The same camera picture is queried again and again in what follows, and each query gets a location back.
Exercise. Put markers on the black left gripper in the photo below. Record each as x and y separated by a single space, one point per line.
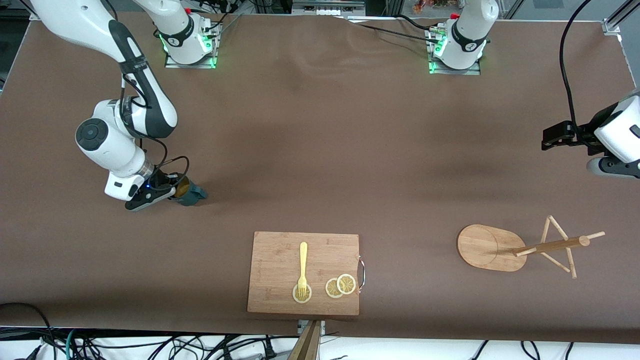
580 136

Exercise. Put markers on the wooden camera post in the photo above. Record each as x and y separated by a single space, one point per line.
307 345

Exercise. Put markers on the grey power strip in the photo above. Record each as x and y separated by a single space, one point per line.
327 7

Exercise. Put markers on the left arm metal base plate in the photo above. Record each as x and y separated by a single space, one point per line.
470 71

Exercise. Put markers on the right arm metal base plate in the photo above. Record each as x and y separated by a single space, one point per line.
190 65

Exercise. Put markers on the black power plug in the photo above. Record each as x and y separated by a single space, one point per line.
270 352

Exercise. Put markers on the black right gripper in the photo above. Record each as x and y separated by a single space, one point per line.
161 179

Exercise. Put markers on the aluminium frame profile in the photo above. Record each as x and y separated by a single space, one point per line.
612 25

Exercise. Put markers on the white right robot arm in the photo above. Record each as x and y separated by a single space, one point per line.
107 150

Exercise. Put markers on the wooden mug rack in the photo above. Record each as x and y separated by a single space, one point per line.
482 247

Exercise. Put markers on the lemon slice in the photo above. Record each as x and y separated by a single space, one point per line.
330 289
346 284
302 300

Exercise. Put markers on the yellow plastic fork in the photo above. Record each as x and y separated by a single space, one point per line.
303 255

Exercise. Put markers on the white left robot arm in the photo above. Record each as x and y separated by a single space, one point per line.
465 40

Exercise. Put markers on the brown table cover sheet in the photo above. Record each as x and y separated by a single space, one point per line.
320 125

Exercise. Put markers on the teal mug yellow inside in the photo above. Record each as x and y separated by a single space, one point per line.
196 196

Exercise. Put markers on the metal post bracket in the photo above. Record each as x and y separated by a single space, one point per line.
301 326

